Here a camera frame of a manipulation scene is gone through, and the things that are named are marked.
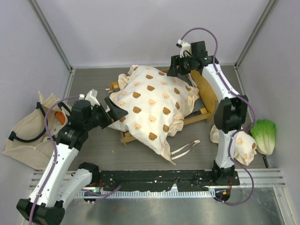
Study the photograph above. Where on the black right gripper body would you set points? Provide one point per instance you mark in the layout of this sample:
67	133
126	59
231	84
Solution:
186	64

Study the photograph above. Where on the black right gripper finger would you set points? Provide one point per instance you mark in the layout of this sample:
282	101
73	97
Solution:
174	61
173	71

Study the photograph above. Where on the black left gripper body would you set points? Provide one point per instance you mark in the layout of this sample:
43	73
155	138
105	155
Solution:
99	117

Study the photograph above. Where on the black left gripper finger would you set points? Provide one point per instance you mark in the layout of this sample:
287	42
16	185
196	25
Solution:
117	113
110	104

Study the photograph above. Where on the wooden pet bed frame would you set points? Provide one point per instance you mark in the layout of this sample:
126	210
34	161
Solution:
207	97

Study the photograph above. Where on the bear print white cushion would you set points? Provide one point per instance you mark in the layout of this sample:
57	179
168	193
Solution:
156	104

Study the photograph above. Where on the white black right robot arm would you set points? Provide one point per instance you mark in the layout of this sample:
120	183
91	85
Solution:
232	107

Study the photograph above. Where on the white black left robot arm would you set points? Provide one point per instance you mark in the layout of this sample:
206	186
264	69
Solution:
48	202

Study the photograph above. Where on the orange toy carrot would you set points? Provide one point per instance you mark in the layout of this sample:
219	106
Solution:
60	117

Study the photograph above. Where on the beige canvas tote bag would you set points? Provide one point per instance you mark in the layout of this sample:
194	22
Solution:
28	141

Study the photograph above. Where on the small bear print pillow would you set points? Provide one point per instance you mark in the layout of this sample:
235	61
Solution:
242	149

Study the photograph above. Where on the green toy cabbage leaf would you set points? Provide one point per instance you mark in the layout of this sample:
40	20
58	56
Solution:
264	132

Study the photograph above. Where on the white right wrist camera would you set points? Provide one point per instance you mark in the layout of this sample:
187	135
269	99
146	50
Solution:
184	47

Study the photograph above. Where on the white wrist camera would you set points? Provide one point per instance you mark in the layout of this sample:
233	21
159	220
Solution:
91	96
184	47

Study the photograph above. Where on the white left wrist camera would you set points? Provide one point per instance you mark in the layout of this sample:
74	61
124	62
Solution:
91	96

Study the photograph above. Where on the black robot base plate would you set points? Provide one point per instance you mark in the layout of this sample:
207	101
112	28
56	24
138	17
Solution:
163	180

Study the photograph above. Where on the white slotted cable duct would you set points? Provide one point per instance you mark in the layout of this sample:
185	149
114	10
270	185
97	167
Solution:
173	193

